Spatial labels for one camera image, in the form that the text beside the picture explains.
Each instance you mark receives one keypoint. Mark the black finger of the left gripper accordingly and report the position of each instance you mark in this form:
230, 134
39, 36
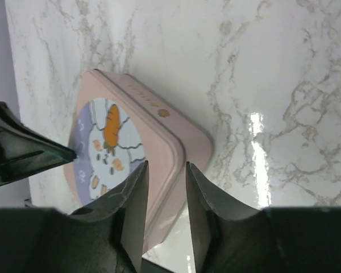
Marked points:
23, 152

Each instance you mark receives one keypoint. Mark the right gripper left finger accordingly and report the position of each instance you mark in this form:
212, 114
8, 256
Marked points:
105, 235

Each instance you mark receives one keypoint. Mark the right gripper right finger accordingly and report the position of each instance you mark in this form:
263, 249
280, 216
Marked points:
230, 236

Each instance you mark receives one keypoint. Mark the pink chocolate tin box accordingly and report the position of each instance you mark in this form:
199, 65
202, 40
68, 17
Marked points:
187, 136

